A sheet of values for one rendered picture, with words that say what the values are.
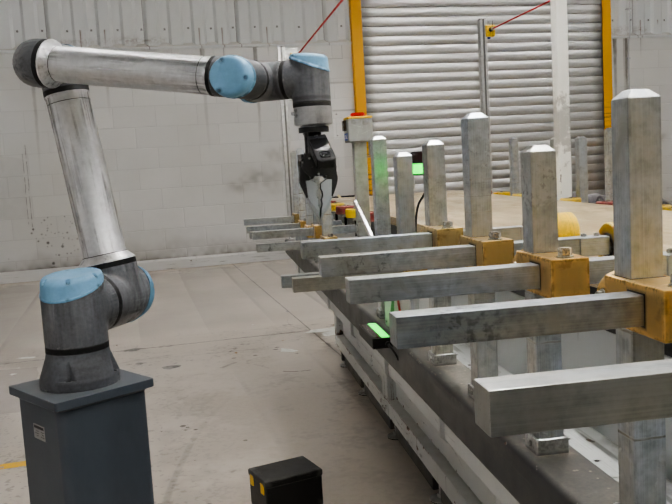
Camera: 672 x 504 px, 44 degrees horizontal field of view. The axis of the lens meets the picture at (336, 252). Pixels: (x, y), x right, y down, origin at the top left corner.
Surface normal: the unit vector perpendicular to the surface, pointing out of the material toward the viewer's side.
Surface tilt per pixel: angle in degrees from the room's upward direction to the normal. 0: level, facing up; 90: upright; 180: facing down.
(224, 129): 90
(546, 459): 0
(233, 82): 90
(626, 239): 90
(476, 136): 90
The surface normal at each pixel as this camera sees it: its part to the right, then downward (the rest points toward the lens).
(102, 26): 0.25, 0.09
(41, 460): -0.71, 0.12
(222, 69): -0.23, 0.13
